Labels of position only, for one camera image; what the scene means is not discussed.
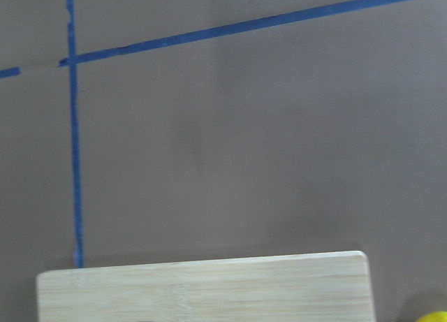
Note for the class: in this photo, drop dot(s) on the wooden cutting board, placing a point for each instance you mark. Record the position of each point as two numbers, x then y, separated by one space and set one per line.
332 286

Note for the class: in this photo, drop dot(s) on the upper yellow lemon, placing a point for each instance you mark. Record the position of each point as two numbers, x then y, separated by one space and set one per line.
438 316

